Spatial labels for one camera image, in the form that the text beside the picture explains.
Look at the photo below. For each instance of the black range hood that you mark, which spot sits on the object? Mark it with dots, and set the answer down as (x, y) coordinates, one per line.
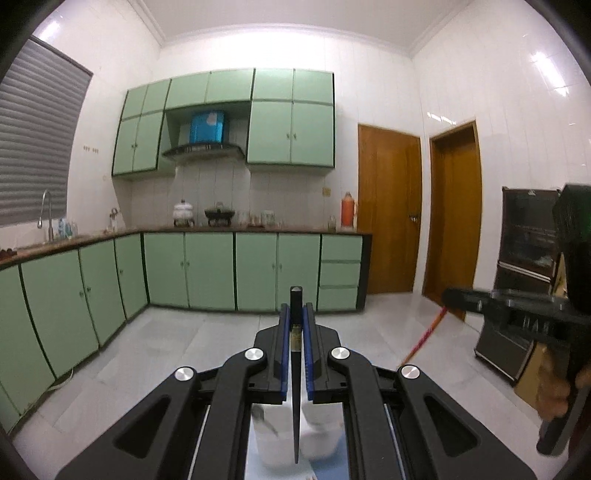
(203, 150)

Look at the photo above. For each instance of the dark display cabinet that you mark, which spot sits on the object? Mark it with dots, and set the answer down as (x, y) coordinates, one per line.
(521, 240)

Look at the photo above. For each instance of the orange thermos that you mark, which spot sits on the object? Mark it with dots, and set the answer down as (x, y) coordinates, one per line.
(348, 212)

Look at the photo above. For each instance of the blue box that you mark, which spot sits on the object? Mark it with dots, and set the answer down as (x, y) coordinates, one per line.
(207, 127)

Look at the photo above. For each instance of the short green wall cabinet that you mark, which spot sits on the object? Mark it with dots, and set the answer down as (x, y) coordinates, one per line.
(207, 87)

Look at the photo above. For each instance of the grey window blind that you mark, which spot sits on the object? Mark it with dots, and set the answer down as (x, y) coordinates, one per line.
(37, 138)

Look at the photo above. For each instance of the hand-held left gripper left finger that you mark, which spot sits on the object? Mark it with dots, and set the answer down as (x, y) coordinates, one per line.
(286, 355)

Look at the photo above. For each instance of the white utensil holder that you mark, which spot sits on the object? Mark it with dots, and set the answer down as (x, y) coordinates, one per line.
(323, 438)

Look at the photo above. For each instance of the cardboard box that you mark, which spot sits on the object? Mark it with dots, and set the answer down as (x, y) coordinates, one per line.
(531, 378)

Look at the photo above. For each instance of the green drawer unit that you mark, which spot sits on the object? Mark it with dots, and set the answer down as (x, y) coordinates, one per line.
(339, 272)

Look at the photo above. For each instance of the wooden door with frame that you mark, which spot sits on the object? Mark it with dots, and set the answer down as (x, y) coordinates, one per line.
(455, 221)

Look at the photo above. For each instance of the small glass jar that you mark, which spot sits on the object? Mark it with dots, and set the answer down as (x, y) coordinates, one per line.
(331, 223)

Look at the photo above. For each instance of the brown kitchen countertop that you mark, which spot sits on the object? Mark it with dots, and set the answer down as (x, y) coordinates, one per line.
(300, 230)

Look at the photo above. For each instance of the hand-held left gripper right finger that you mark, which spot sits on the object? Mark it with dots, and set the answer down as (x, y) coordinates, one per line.
(306, 355)

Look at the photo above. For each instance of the closed wooden door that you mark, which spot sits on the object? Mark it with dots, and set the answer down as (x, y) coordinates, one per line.
(388, 207)

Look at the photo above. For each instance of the person's right hand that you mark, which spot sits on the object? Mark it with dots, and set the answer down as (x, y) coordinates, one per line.
(551, 387)

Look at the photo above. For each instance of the white lidded pot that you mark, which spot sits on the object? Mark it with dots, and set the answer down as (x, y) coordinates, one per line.
(184, 213)

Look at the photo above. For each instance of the steel faucet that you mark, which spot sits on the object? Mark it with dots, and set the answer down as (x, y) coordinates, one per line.
(48, 217)

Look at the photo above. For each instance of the long green base cabinet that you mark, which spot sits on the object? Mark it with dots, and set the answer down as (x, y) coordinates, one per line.
(55, 300)

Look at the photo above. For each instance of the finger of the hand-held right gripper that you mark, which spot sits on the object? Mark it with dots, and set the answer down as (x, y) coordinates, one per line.
(461, 301)

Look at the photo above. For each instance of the black wok on stove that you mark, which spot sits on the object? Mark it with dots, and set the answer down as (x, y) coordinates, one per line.
(219, 214)

